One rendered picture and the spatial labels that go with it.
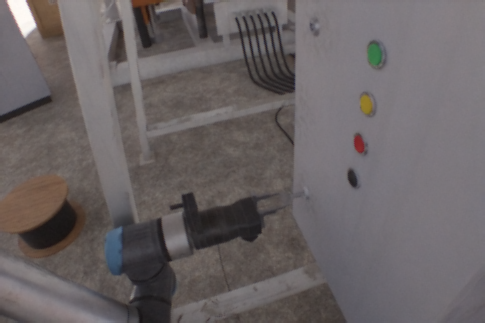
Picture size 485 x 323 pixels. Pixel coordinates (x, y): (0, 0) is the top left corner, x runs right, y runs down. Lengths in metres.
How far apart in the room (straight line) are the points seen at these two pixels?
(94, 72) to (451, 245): 0.52
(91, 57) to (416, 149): 0.46
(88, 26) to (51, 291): 0.40
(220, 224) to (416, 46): 0.45
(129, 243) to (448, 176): 0.51
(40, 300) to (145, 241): 0.20
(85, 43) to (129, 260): 0.38
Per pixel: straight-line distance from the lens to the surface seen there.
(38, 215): 1.77
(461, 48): 0.27
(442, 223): 0.33
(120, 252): 0.62
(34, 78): 3.36
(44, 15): 5.93
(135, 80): 1.79
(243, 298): 1.14
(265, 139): 2.10
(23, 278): 0.53
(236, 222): 0.61
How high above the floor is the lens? 1.28
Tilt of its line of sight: 41 degrees down
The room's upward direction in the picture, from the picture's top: 7 degrees counter-clockwise
